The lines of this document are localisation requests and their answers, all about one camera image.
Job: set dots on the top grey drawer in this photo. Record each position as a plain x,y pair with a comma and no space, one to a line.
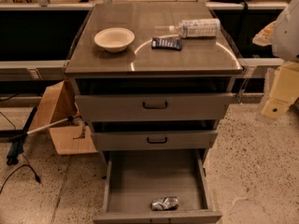
153,107

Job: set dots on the bottom grey open drawer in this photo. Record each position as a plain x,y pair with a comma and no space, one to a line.
136,178

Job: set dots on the brown cardboard box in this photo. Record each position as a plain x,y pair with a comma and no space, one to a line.
57,113

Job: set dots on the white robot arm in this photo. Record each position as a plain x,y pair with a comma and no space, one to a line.
283,36

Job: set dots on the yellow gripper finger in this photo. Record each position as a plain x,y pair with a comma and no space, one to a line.
284,91
263,38

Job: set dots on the white grabber stick tool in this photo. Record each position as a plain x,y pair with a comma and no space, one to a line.
17,141

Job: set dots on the silver redbull can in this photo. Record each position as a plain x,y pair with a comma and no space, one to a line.
164,204

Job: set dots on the middle grey drawer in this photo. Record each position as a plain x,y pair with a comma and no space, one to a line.
153,140

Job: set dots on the dark blue snack packet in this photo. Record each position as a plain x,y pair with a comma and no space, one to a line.
166,43

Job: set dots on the white bowl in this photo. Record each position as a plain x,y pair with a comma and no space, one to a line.
114,39

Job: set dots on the clear plastic water bottle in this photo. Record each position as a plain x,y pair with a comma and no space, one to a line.
196,28

